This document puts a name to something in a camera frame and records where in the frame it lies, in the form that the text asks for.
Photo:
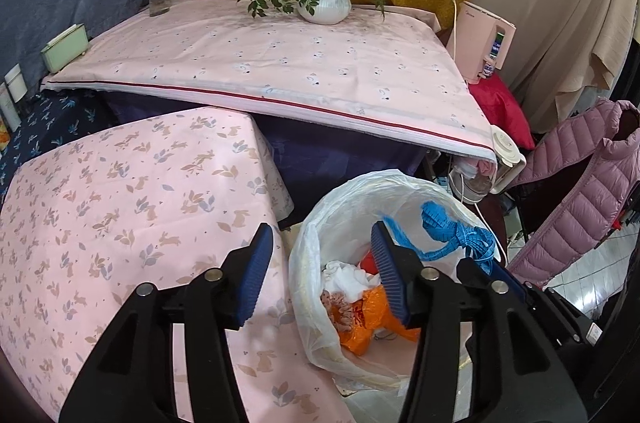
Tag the dark brown side table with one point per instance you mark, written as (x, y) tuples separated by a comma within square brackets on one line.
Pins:
[(500, 213)]

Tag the white tin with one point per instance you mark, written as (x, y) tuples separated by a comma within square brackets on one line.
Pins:
[(16, 83), (9, 108)]

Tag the pink electric kettle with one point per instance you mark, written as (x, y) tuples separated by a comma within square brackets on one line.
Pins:
[(475, 43)]

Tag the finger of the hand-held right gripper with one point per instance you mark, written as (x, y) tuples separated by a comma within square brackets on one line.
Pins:
[(475, 269)]

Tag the pink dotted tablecloth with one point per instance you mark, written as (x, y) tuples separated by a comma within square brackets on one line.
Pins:
[(300, 63)]

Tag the blue frilly hair band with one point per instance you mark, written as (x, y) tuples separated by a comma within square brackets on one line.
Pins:
[(440, 223)]

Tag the red cloth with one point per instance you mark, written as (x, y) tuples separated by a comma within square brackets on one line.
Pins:
[(500, 108)]

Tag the orange plastic bag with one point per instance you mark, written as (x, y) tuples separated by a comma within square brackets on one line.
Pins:
[(370, 338)]

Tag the navy floral cloth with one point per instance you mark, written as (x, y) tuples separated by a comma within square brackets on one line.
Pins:
[(50, 123)]

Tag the beige curtain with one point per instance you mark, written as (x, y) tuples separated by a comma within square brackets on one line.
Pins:
[(560, 3)]

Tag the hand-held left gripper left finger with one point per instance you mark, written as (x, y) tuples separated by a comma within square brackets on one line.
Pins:
[(255, 273)]

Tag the white cloth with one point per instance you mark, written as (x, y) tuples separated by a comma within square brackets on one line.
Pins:
[(350, 278)]

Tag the pink rabbit print tablecloth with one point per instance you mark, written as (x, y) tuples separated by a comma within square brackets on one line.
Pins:
[(125, 203)]

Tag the pink down jacket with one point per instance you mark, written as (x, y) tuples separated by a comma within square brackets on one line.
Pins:
[(575, 183)]

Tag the white plastic trash bag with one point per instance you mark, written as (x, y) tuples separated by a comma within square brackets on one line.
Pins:
[(350, 213)]

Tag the beige pink scrunchie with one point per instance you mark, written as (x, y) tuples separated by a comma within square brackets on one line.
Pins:
[(335, 299)]

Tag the dark purple cloth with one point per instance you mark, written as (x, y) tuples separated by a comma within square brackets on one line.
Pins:
[(325, 158)]

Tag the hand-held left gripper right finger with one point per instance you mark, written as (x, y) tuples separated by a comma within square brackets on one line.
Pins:
[(387, 278)]

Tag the pale green box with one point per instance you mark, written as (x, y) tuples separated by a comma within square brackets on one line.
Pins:
[(65, 50)]

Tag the glass kettle with white lid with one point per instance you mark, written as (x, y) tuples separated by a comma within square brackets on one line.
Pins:
[(505, 150)]

